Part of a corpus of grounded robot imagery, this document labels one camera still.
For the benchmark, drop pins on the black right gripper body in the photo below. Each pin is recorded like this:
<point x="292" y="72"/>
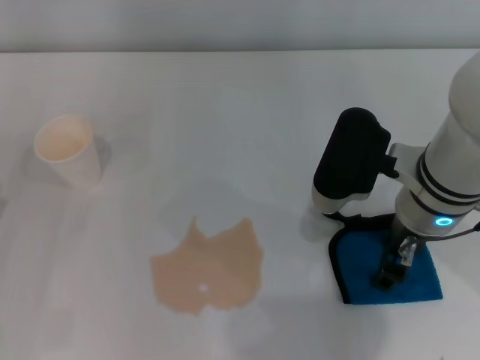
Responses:
<point x="398" y="240"/>

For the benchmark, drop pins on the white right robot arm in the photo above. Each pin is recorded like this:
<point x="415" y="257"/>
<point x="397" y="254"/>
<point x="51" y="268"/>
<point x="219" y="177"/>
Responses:
<point x="450" y="168"/>

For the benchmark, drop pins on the white paper cup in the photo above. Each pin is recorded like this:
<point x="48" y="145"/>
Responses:
<point x="71" y="150"/>

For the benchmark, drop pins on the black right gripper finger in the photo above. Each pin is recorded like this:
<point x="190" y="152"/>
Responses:
<point x="397" y="270"/>
<point x="383" y="281"/>

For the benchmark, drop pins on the blue rag with black trim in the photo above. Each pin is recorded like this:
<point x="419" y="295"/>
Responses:
<point x="360" y="262"/>

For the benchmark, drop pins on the black and white wrist camera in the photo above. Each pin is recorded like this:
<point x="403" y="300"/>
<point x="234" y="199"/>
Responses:
<point x="348" y="153"/>

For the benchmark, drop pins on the brown liquid stain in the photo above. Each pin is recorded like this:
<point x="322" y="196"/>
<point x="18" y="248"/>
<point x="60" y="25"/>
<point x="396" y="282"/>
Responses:
<point x="210" y="266"/>

